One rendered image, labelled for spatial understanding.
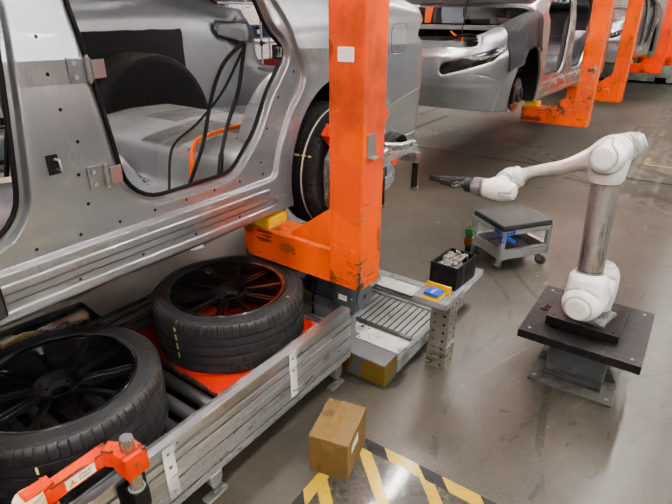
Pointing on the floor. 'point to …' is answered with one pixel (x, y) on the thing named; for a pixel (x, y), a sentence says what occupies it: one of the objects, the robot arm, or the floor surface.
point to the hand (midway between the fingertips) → (435, 178)
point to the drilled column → (441, 336)
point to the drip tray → (46, 323)
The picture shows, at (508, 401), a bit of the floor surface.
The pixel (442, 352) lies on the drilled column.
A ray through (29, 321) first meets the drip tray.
